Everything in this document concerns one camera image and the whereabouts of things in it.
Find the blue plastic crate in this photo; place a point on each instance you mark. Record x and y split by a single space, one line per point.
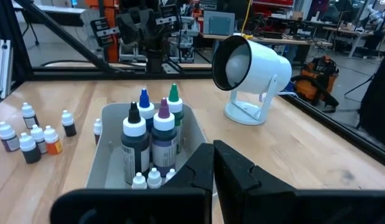
287 86

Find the large green candy color bottle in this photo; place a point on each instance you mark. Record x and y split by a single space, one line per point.
174 102

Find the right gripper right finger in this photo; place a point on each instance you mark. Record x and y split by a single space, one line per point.
242 193

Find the small dark white-label coloring bottle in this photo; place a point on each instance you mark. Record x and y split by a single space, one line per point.
29 115

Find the small black food coloring bottle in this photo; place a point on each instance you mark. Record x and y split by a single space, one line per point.
68 123

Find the small white-capped coloring bottle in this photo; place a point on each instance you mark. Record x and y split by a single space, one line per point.
170 175

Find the red grey parts bin rack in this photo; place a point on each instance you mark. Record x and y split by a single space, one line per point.
186 46

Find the black fabric divider screen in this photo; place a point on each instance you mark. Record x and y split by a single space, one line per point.
379 102

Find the black aluminium table frame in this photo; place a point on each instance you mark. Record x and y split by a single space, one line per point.
117 74

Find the small lemon yellow coloring bottle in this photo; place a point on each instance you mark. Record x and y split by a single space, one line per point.
154 179

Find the large black candy color bottle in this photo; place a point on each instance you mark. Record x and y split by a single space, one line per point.
134 146

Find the small red sunset coloring bottle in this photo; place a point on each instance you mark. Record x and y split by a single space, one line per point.
38 139

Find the small dark teal coloring bottle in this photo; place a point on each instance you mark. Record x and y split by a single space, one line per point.
29 148

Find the silver aluminium extrusion post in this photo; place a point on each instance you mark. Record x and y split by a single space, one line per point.
4 68

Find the orange black shop vacuum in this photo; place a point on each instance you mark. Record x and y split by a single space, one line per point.
317 81

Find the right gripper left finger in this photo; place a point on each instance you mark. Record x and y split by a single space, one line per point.
192 186

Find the white work table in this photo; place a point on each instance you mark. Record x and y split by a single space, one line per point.
348 31

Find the wooden work table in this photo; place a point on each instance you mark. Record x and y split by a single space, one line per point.
304 42

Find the grey plastic storage bin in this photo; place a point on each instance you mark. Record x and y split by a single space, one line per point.
111 161

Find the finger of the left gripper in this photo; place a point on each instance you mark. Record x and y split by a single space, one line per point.
149 25
128 28

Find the large blue candy color bottle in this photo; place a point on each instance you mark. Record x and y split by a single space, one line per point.
144 107

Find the white spotlight lamp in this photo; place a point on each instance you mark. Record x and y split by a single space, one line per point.
267 71

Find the small violet food coloring bottle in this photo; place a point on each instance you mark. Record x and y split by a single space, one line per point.
8 137

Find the grey metal box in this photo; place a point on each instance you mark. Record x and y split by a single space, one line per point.
219 23

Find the small maroon food coloring bottle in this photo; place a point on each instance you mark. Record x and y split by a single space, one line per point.
97 130

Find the large violet candy color bottle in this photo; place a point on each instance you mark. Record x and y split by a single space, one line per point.
164 146

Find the dark computer monitor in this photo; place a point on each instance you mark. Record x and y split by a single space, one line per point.
317 4

